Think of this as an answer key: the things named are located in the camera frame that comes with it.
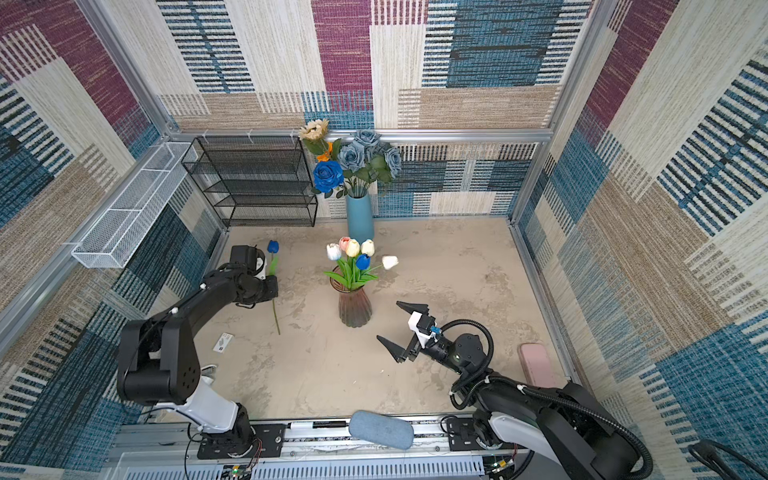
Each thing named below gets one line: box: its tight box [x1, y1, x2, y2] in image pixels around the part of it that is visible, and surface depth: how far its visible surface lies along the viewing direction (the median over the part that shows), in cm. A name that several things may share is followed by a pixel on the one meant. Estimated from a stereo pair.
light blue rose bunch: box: [338, 128, 402, 184], surface depth 91 cm
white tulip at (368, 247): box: [360, 238, 375, 257], surface depth 75 cm
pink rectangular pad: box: [519, 342, 558, 389], surface depth 86 cm
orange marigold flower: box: [317, 141, 333, 163], surface depth 95 cm
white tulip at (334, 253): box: [323, 243, 349, 290], surface depth 77 cm
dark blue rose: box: [313, 160, 345, 193], surface depth 72 cm
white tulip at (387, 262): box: [363, 255, 399, 274], surface depth 79 cm
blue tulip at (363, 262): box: [356, 254, 371, 281], surface depth 73 cm
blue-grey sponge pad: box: [349, 410, 415, 450], surface depth 74 cm
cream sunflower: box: [299, 119, 329, 155], surface depth 88 cm
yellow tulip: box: [346, 238, 360, 283], surface depth 74 cm
